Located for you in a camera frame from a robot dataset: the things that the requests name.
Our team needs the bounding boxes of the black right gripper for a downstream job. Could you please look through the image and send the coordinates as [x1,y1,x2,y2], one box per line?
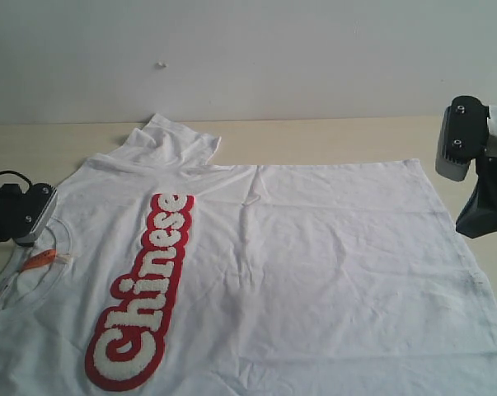
[456,106,497,239]

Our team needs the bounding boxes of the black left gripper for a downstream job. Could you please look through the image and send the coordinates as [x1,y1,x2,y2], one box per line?
[0,183,34,243]

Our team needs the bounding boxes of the white t-shirt red lettering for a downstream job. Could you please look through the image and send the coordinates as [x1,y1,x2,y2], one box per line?
[0,115,497,395]

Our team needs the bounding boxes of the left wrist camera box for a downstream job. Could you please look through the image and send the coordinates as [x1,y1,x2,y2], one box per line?
[12,183,58,247]

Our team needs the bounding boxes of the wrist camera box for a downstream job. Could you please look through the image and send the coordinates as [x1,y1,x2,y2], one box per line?
[435,95,489,182]
[12,183,58,247]

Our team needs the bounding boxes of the black left camera cable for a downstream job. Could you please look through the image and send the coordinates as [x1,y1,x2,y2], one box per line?
[0,169,34,191]

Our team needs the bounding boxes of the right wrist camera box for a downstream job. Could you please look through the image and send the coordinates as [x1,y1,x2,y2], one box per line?
[435,95,489,182]

